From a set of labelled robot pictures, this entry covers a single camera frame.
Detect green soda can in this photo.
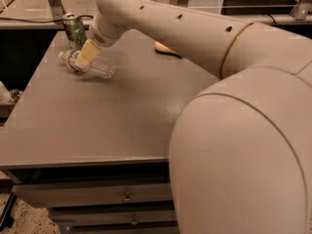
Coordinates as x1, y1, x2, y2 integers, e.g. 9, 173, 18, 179
62, 13, 87, 50

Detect grey drawer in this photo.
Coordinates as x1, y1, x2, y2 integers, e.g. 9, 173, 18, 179
50, 209, 176, 226
70, 224, 179, 234
13, 183, 173, 208

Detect bottom grey drawer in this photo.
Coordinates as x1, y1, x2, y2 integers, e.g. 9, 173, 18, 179
70, 224, 179, 234

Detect black cable on rail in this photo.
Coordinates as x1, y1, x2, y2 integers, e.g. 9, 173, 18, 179
0, 15, 96, 24

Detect top grey drawer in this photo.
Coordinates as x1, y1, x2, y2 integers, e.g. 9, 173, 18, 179
13, 183, 173, 208

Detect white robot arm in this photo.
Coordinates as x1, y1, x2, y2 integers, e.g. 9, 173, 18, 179
90, 0, 312, 234

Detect metal frame rail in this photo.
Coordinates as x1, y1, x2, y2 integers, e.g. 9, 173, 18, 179
0, 0, 312, 28

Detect yellow sponge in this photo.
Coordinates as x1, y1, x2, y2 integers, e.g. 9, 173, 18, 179
155, 42, 180, 58

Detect clear plastic water bottle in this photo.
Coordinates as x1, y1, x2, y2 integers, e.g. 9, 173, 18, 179
58, 50, 115, 79

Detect grey drawer cabinet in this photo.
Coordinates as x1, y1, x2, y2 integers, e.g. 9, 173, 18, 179
0, 30, 216, 230

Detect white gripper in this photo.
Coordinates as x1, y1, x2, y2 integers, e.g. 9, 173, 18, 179
76, 14, 126, 67

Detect middle grey drawer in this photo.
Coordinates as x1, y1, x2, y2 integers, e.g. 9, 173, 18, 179
50, 209, 176, 226

